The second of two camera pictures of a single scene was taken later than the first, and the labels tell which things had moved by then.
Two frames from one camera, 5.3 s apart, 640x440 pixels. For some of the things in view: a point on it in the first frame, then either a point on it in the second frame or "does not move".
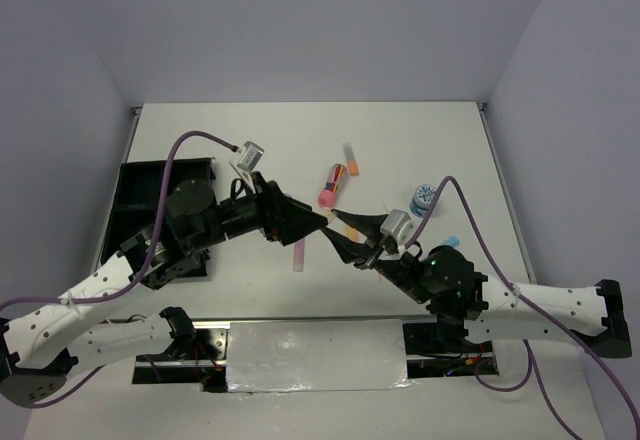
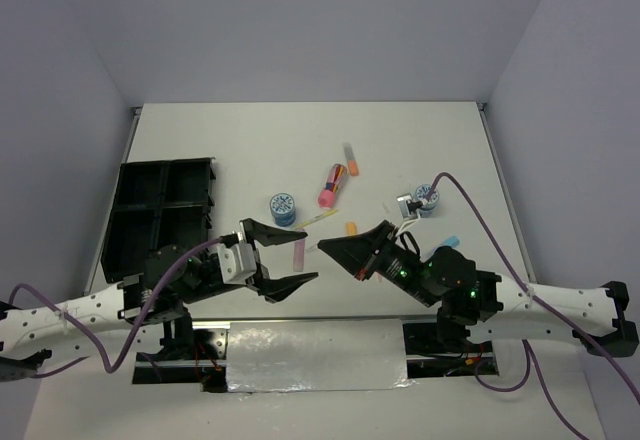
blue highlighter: (452, 241) does not move
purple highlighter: (299, 256) does not move
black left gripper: (283, 218) -> (276, 290)
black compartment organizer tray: (138, 199) does not move
